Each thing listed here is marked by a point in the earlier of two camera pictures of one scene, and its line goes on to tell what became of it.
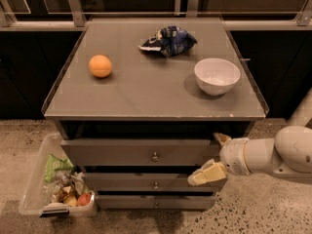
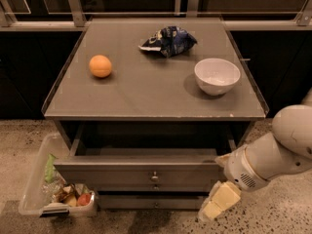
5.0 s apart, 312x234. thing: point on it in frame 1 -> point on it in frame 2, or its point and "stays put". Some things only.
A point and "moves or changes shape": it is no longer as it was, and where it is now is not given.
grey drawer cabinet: [138, 102] stays put
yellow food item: [70, 200] stays put
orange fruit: [100, 65] stays put
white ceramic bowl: [216, 76] stays put
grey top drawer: [139, 151] moves or changes shape
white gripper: [233, 156] -> [240, 170]
